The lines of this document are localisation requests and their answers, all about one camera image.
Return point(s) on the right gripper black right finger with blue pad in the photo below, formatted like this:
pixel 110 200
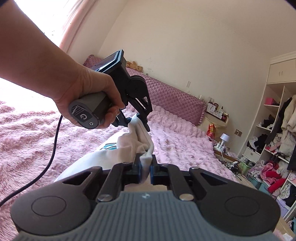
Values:
pixel 186 185

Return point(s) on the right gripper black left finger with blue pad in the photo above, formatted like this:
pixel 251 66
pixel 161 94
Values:
pixel 107 184

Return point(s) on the white sweatshirt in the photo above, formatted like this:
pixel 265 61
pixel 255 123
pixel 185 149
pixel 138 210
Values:
pixel 120 147

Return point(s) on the person's left forearm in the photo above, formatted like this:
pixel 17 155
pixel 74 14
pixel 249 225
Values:
pixel 30 59

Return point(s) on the person's left hand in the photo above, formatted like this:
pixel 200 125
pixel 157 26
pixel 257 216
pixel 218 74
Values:
pixel 87 82

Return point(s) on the white power strip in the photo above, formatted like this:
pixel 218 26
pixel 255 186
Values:
pixel 217 147

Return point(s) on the green basket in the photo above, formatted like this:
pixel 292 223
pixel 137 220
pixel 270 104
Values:
pixel 244 168

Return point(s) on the red snack bag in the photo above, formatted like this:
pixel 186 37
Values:
pixel 211 131

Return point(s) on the white table lamp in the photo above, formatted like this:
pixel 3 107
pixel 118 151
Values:
pixel 224 138

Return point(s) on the pink fluffy bed blanket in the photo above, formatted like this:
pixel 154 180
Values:
pixel 40 143

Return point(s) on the brown teddy bear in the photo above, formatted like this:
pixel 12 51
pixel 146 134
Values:
pixel 133 65

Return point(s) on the purple quilted headboard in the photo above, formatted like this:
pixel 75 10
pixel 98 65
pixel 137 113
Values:
pixel 172 99

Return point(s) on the white desk calendar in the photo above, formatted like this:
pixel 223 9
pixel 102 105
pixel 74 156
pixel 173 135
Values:
pixel 211 108

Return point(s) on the white open shelf unit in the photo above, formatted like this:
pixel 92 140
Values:
pixel 271 142

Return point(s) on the pink curtain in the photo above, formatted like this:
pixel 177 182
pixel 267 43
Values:
pixel 76 18

